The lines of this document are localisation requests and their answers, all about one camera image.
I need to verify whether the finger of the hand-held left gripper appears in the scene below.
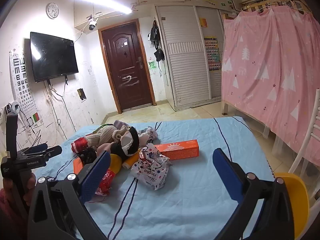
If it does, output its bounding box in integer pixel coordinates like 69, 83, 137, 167
37, 145, 63, 161
17, 143, 48, 155

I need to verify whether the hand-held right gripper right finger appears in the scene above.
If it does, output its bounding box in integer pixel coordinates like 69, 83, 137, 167
213, 148, 310, 240

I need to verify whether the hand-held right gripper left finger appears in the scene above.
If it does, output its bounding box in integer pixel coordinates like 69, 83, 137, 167
27, 151, 112, 240

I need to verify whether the yellow round container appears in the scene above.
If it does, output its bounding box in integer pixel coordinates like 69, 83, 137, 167
109, 154, 124, 174

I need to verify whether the orange tube with white cap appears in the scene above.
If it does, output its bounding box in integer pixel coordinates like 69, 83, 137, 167
122, 150, 142, 169

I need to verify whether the beige knit sock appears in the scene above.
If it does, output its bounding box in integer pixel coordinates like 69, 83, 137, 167
85, 126, 118, 148

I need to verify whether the black and white cloth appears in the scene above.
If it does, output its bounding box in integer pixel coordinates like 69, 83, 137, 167
110, 126, 140, 159

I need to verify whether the yellow plastic bin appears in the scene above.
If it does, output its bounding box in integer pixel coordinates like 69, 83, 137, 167
275, 172, 310, 240

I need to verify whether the person's left hand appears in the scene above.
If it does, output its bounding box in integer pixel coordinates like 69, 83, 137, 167
24, 172, 37, 206

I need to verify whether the red plastic wrapper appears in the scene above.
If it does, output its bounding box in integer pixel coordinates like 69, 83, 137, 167
95, 169, 118, 196

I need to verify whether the black glossy packet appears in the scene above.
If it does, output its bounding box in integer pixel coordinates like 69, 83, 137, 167
79, 148, 98, 165

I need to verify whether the small orange box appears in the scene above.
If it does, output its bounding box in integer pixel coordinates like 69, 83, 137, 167
73, 159, 85, 175

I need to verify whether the red foil packet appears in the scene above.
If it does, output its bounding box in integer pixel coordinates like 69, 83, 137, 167
71, 137, 88, 153

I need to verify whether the pink cloth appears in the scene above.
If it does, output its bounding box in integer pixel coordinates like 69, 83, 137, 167
96, 142, 117, 157

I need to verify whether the light blue striped sheet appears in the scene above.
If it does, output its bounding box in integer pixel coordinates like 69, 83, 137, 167
32, 116, 275, 240

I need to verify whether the polka-dot plastic wrapper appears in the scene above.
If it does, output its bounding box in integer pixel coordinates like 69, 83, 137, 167
131, 144, 173, 190

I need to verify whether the grey purple cloth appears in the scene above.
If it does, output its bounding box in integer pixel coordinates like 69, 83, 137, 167
112, 120, 130, 130

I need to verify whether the long orange box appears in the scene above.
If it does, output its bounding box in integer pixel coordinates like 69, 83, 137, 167
154, 140, 200, 160

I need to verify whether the crumpled white paper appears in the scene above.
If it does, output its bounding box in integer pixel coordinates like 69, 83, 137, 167
139, 127, 159, 145

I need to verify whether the eye chart poster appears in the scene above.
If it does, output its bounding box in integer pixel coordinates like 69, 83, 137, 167
9, 50, 40, 120

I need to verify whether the white chair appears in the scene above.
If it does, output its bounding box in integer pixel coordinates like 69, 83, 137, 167
287, 89, 320, 180

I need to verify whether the pink tree-print curtain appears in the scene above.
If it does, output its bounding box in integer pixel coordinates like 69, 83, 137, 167
221, 5, 320, 167

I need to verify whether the dark brown door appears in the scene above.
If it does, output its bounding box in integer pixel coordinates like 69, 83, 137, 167
98, 19, 156, 114

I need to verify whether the white louvered wardrobe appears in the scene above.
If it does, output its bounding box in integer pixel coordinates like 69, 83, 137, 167
155, 4, 225, 110

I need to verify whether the colourful grid poster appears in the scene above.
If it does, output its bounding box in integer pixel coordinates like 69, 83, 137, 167
204, 37, 222, 72

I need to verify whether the large black hanging bag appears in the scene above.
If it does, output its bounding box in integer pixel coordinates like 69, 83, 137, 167
148, 20, 161, 49

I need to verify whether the ceiling tube light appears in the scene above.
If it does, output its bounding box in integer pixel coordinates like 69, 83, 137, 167
66, 0, 133, 14

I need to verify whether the black wall cable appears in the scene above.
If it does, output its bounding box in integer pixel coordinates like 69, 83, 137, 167
45, 79, 69, 140

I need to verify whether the white wall charger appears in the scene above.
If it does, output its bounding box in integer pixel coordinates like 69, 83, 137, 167
5, 101, 20, 114

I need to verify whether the black wall television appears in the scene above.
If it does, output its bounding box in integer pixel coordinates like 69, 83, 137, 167
30, 32, 79, 83

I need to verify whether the white security camera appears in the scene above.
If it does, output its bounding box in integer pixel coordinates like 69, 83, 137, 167
87, 17, 98, 32

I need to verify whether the round wall clock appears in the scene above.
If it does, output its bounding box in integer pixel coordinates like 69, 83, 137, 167
46, 2, 59, 19

